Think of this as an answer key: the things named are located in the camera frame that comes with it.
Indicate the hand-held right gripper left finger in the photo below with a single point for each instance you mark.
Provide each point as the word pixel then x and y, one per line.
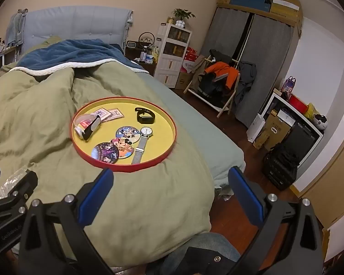
pixel 96 195

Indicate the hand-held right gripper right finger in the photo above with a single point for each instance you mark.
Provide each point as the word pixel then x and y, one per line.
pixel 246 197

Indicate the clear plastic bag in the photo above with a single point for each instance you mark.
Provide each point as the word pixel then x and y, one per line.
pixel 10 182

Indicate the round dark purple badge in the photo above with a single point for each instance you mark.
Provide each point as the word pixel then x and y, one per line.
pixel 103 153

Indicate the black hard case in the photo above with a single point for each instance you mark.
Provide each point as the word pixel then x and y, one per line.
pixel 281 167

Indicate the cartoon mouse shaped badge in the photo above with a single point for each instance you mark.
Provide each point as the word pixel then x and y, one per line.
pixel 123 149

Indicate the person's leg in jeans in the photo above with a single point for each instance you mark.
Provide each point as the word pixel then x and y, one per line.
pixel 206 240

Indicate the white paper bag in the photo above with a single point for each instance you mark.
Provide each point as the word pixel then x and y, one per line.
pixel 255 129

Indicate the round blue cartoon badge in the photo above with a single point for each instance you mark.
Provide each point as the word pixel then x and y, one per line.
pixel 127 133

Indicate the brown printed carton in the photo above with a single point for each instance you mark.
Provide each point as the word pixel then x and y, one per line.
pixel 275 131

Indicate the green duvet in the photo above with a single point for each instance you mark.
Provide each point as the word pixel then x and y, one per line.
pixel 40 111

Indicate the black box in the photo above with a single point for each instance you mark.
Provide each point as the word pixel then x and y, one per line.
pixel 302 139

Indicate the two small picture cards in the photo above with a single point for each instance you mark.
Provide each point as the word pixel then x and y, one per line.
pixel 101 113

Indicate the wooden door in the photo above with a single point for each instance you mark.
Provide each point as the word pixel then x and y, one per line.
pixel 329 186

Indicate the small framed picture card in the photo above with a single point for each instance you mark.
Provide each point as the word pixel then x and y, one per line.
pixel 116 113

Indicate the grey green bed sheet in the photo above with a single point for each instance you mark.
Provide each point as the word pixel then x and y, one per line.
pixel 200 126

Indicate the round red yellow tray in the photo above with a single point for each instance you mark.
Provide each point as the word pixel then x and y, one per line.
pixel 160 133

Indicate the black fitness band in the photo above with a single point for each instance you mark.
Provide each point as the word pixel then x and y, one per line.
pixel 145 117

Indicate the chair with clothes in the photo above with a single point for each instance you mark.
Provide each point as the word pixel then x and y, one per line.
pixel 226 107

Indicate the white helmet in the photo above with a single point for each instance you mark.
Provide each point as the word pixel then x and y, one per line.
pixel 320 121

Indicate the red round tin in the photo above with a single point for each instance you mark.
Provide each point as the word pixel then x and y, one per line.
pixel 297 103

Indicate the yellow bag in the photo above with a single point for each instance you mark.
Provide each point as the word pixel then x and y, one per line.
pixel 310 111

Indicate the dark clothes pile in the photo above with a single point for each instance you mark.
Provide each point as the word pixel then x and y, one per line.
pixel 212 88

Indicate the clear gift bag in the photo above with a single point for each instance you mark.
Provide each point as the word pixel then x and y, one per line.
pixel 289 87

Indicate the grey jacket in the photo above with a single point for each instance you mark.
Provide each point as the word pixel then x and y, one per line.
pixel 248 77

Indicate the orange jacket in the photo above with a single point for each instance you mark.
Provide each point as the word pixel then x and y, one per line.
pixel 228 74

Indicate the brown cardboard box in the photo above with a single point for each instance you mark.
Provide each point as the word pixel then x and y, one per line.
pixel 183 80

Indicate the wardrobe with grey curtains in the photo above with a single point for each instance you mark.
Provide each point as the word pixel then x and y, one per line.
pixel 269 60

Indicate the beige garment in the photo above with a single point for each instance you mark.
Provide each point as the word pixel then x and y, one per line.
pixel 199 64

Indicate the white pink shopping bag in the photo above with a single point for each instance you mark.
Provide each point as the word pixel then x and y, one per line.
pixel 188 66

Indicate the blue blanket with white trim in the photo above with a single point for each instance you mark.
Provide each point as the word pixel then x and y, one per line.
pixel 74 53

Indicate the dark bedside table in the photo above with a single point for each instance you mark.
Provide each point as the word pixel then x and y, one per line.
pixel 134 56

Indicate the hanging denim garment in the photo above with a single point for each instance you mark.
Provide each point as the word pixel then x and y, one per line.
pixel 15 28

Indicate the clear bottle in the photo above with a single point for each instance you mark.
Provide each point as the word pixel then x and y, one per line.
pixel 143 55

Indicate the white drawer cabinet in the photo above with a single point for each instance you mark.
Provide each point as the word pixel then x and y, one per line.
pixel 172 63

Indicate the red box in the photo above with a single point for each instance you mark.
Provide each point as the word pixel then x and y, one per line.
pixel 192 53

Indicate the small white clock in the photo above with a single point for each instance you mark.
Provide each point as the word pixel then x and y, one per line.
pixel 131 45

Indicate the light blue padded headboard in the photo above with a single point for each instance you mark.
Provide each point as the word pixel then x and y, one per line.
pixel 74 23

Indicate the potted plant in white vase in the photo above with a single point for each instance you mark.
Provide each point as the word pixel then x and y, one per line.
pixel 182 15

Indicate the large yellow cardboard box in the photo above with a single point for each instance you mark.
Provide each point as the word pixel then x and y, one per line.
pixel 286 8

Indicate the flat blue box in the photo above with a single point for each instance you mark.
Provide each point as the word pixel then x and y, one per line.
pixel 250 0

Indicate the white frame shelf unit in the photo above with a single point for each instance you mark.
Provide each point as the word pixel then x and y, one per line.
pixel 319 139

